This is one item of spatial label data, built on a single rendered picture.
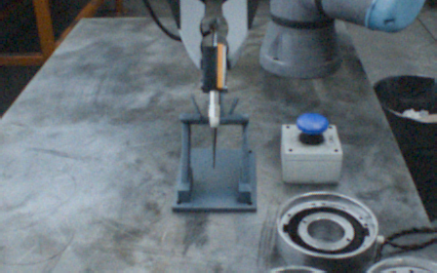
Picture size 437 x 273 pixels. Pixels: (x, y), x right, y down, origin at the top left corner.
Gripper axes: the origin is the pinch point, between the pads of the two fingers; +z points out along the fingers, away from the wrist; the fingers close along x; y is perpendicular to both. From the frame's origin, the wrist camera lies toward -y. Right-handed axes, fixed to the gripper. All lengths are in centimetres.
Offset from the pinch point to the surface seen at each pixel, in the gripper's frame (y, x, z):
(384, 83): 109, -51, 55
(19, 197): -4.4, 24.5, 16.3
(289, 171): -0.8, -8.9, 14.4
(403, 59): 226, -94, 96
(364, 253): -17.1, -15.1, 12.8
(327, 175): -0.8, -13.7, 14.9
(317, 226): -11.1, -11.3, 14.5
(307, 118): 2.7, -11.2, 8.9
